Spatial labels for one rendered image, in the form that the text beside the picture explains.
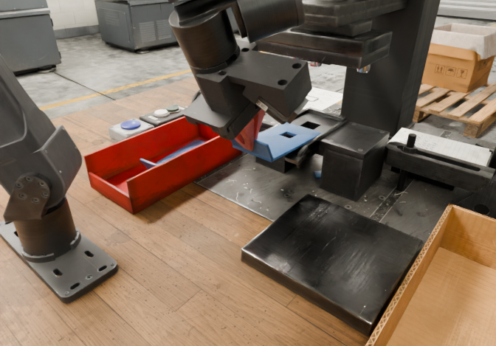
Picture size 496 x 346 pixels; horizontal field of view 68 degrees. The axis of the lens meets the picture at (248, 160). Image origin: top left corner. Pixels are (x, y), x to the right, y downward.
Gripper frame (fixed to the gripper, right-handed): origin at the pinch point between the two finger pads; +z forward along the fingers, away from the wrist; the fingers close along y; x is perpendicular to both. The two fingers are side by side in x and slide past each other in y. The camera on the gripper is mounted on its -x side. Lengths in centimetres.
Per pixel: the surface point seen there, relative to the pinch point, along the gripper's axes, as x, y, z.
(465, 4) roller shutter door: 161, 821, 464
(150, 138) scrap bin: 23.8, -2.1, 6.9
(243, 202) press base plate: 1.9, -3.7, 10.8
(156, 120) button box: 32.7, 4.4, 11.7
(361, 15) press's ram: -5.4, 23.1, -5.7
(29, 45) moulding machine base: 436, 96, 123
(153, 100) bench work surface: 50, 14, 20
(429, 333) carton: -27.6, -8.6, 7.7
